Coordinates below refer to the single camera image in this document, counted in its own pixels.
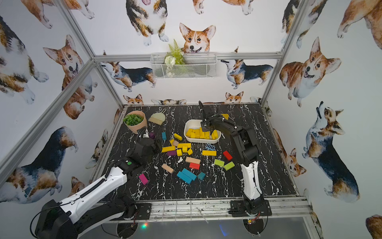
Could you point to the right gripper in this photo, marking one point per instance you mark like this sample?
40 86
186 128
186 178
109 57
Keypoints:
203 126

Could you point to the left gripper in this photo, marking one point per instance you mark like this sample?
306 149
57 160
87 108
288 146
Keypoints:
143 137

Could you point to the white plastic bin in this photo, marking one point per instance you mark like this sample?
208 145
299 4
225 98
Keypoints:
194 133

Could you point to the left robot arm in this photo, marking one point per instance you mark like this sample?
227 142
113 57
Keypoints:
74 216

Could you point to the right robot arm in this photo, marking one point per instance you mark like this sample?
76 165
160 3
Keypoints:
247 153

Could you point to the small purple block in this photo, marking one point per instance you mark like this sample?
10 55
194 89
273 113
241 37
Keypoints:
152 135

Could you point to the yellow toy shovel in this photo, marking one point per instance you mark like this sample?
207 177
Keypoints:
226 116

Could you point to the blue grid block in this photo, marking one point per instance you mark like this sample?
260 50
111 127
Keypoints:
210 147

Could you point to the terracotta pot with plant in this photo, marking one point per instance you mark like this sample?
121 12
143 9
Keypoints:
135 121

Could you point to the natural wood block lower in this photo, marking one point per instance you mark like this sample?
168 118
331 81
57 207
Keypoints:
167 168

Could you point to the natural wood block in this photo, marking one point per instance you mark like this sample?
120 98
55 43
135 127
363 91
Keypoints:
167 168
193 160

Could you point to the magenta block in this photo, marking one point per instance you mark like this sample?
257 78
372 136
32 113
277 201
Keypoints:
143 179

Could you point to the green block left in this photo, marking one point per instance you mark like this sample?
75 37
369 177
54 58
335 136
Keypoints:
219 163

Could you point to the green block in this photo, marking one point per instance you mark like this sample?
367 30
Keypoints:
219 163
229 166

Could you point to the natural wood block upper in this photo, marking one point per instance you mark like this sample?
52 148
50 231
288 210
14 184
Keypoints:
193 160

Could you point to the teal long block front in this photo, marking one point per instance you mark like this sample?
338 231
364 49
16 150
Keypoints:
184 177

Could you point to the teal long block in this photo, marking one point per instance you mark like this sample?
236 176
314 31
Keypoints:
189 174
184 177

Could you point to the red block in pile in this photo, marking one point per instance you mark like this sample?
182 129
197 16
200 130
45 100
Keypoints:
195 166

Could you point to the teal long block rear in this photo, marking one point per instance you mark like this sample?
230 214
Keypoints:
189 174

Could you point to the green block right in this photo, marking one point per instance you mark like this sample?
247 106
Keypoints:
229 166

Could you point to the small teal block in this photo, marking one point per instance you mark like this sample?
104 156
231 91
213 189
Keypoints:
201 176

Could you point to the artificial fern and flower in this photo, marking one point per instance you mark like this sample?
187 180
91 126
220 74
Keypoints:
174 61

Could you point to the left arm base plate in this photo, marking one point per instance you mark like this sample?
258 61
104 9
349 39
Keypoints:
139 211

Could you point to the white wire wall basket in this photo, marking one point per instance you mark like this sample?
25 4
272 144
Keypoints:
187 66

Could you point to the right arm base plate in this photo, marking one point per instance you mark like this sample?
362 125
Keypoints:
245 208

